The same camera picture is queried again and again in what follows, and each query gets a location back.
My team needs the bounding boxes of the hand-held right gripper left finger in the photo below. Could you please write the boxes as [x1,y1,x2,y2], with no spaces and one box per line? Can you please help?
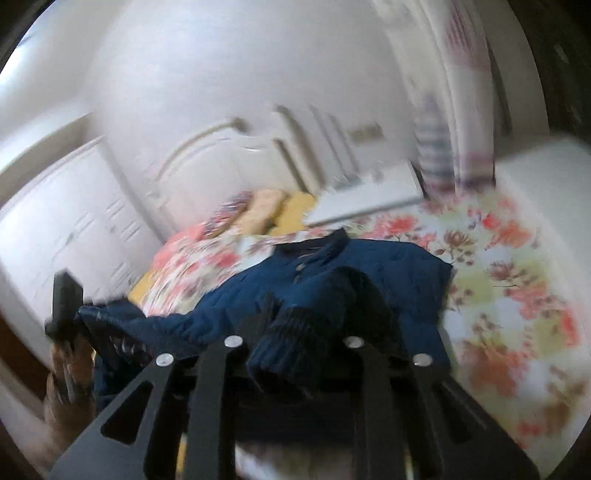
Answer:
[48,293,279,480]

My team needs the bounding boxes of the printed white curtain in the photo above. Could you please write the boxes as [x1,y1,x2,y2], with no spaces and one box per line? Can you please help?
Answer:
[383,0,498,191]

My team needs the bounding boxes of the dark window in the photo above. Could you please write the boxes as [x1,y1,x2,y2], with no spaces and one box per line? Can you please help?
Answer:
[508,0,591,139]

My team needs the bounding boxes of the beige pillow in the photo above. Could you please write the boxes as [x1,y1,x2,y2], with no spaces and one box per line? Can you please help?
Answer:
[235,188,286,234]

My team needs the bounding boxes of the white window ledge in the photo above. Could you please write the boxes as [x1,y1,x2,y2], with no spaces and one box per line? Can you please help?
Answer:
[493,136,591,333]

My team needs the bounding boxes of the blue puffer jacket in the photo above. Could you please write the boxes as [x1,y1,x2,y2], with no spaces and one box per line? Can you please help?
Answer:
[76,228,454,403]

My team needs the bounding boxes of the person's left hand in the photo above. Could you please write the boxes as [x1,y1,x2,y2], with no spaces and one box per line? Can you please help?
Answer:
[45,336,97,418]

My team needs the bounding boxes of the white wardrobe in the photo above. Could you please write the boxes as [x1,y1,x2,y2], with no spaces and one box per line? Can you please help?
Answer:
[0,137,163,333]

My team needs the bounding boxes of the wall socket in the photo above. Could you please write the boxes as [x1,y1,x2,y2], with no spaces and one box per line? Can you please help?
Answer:
[348,124,385,142]

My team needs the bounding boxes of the white wooden bed headboard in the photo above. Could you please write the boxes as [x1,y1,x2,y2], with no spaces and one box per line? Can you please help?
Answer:
[147,105,326,232]

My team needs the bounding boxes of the bed with floral sheet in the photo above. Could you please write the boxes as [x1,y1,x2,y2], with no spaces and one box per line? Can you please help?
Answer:
[139,189,583,464]

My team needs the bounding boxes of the yellow pillow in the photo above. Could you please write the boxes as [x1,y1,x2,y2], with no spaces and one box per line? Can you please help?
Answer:
[271,191,318,237]

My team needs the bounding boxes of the embroidered floral pillow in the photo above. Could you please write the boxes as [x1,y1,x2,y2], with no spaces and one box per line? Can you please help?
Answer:
[202,191,256,237]

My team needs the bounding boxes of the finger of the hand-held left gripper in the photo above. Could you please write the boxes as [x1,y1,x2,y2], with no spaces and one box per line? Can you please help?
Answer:
[44,271,85,345]

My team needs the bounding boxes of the white nightstand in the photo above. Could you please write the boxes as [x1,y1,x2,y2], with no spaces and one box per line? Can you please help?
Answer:
[305,161,424,228]

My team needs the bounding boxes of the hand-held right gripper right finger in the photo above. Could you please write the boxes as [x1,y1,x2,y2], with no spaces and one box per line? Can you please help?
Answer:
[343,336,542,480]

